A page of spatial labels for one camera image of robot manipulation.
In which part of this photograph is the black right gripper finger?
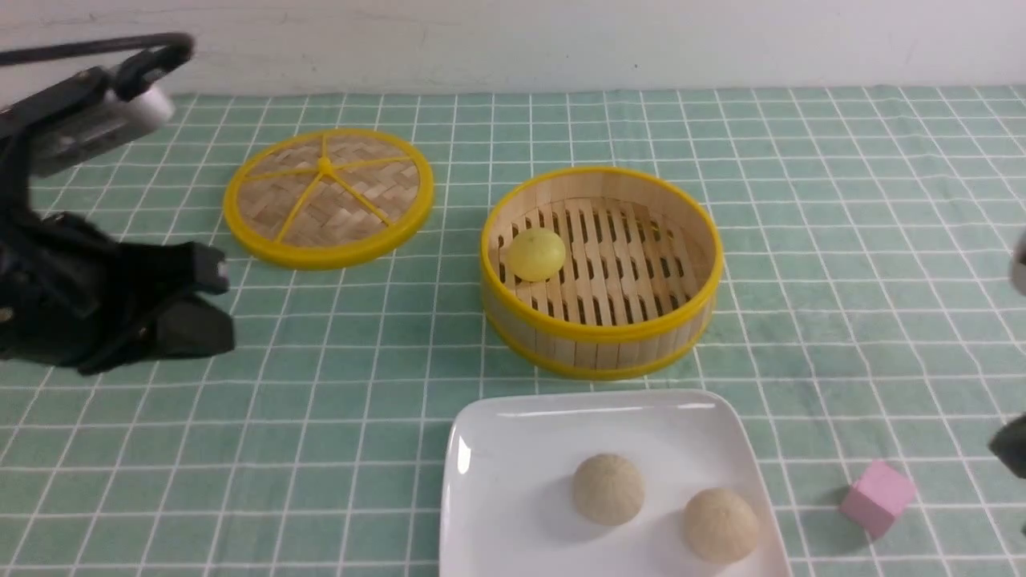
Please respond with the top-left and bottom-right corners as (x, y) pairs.
(988, 415), (1026, 480)

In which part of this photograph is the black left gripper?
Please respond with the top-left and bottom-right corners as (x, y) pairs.
(2, 211), (236, 376)

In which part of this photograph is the white steamed bun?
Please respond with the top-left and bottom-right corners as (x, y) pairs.
(683, 488), (761, 565)

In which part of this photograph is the yellow steamed bun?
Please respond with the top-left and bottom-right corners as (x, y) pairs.
(505, 228), (567, 282)

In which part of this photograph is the white square plate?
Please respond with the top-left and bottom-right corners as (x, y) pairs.
(438, 389), (792, 576)

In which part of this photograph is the beige steamed bun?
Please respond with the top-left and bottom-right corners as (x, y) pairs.
(573, 453), (646, 527)

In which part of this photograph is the pink cube block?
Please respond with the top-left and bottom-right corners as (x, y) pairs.
(839, 460), (917, 540)

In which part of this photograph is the yellow bamboo steamer lid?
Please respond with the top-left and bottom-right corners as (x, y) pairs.
(223, 128), (435, 270)

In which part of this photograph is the green checkered tablecloth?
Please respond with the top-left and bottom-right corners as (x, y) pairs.
(2, 87), (1024, 576)

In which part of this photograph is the yellow bamboo steamer basket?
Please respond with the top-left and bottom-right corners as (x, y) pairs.
(479, 167), (725, 381)

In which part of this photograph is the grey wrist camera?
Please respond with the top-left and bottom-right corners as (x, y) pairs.
(30, 87), (175, 178)

